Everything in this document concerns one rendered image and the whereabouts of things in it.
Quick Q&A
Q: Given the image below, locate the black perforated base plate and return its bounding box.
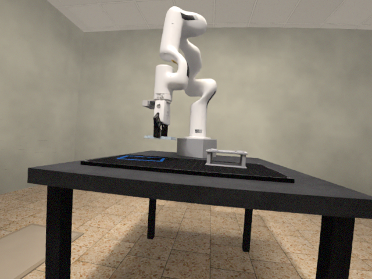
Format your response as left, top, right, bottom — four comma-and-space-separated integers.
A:
80, 154, 295, 183

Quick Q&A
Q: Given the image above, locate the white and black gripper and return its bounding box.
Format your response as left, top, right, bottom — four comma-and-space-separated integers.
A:
153, 100, 171, 138

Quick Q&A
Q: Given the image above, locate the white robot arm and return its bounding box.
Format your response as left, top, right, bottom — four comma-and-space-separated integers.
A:
153, 6, 217, 139

